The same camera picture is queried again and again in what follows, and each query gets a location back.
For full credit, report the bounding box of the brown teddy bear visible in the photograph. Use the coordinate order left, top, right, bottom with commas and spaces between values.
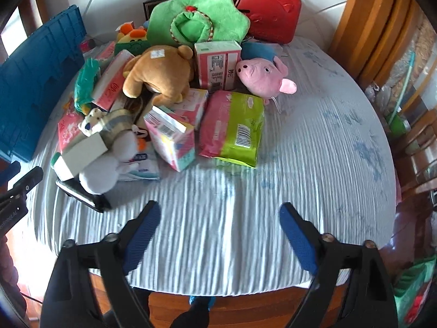
122, 45, 194, 105

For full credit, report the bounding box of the clear plastic container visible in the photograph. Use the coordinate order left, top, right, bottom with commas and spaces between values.
102, 109, 137, 144

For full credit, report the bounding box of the person's leg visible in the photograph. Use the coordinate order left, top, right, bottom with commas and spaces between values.
170, 307, 209, 328

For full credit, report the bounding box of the green plush cabbage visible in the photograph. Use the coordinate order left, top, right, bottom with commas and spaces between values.
147, 0, 251, 48

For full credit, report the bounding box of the white pink tissue box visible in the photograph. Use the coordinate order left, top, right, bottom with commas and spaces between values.
194, 40, 242, 91

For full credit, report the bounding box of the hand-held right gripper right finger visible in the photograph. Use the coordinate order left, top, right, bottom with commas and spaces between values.
279, 203, 398, 328

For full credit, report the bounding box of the red toy suitcase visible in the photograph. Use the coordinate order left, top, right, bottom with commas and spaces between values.
218, 0, 302, 44

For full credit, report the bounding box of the white goose plush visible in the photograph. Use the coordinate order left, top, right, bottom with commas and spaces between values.
78, 130, 151, 195

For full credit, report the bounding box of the black case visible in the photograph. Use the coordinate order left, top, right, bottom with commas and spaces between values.
55, 177, 113, 213

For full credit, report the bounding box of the pink and green packet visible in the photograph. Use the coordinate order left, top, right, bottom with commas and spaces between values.
199, 90, 265, 169

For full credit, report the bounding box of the teal plastic packet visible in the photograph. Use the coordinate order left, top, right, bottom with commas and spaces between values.
74, 58, 102, 113

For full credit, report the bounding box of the blue plastic storage crate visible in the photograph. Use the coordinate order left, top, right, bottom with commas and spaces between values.
0, 5, 87, 163

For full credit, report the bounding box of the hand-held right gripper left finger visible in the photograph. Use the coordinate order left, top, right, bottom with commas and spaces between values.
41, 201, 162, 328

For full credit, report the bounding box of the wooden chair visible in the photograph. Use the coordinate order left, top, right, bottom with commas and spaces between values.
392, 92, 437, 195

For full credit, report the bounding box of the pink floral tissue pack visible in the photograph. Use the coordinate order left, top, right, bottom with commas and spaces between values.
57, 99, 84, 154

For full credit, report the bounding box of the orange and green plush toy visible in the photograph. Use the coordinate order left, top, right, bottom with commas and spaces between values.
114, 22, 151, 55

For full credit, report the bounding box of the green and red bag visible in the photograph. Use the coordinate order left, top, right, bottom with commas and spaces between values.
392, 256, 437, 328

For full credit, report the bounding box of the black box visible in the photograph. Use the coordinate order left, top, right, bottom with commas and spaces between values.
143, 0, 178, 21

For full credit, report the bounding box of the long white carton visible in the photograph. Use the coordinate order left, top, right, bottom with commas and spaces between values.
51, 131, 108, 181

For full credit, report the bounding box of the wooden desktop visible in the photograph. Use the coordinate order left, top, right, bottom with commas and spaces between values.
87, 268, 349, 328

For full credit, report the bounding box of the teal handled green broom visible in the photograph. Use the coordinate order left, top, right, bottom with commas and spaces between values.
385, 51, 416, 134

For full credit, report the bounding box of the pastel tissue pack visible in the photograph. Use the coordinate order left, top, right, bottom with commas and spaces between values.
143, 105, 196, 172

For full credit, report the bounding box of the wooden wall pillar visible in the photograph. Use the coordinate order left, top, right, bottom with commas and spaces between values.
329, 0, 420, 79

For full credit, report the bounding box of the pink pig plush blue body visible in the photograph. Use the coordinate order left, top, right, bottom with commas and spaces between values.
237, 39, 297, 105

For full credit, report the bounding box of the long pink white tissue pack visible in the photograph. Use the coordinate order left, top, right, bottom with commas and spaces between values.
92, 49, 135, 110

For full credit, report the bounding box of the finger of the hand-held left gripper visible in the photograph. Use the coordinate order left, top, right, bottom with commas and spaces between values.
12, 166, 44, 194
0, 160, 22, 185

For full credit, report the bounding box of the small white plush dog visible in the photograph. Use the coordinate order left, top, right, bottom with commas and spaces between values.
78, 107, 106, 137

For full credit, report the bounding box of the white blue wet wipes pack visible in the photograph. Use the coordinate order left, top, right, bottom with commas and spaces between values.
116, 150, 161, 181

